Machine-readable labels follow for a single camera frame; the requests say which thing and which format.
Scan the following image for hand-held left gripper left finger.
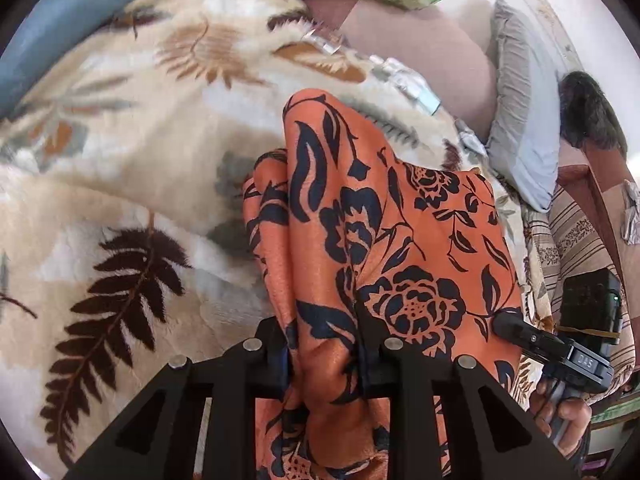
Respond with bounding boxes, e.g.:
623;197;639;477
62;317;292;480

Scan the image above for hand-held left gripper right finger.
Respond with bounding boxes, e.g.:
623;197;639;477
356;304;579;480

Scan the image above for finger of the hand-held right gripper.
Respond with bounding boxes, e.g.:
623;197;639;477
492;309;572;362

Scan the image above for orange floral garment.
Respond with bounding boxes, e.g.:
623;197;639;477
242;88;527;480

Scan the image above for person's right hand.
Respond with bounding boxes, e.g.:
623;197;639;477
529;379;594;462

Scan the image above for striped bedsheet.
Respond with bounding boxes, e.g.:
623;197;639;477
520;184;637;407

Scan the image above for crumpled silver wrapper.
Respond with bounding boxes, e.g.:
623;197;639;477
620;179;640;247

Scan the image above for dark furry cushion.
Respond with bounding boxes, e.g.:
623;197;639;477
557;71;629;154

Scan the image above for silver foil blister strip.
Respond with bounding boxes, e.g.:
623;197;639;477
369;57;442;115
299;21;352;57
454;119;489;157

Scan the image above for grey frilled pillow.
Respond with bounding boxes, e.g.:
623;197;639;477
484;0;564;214

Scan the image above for beige leaf print blanket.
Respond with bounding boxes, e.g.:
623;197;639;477
0;0;532;480

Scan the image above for pink pillow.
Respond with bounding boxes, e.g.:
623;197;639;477
304;0;499;144

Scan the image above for blue pillow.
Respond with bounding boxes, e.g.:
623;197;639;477
0;0;142;122

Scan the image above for wooden bed frame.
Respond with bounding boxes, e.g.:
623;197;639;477
557;137;640;282

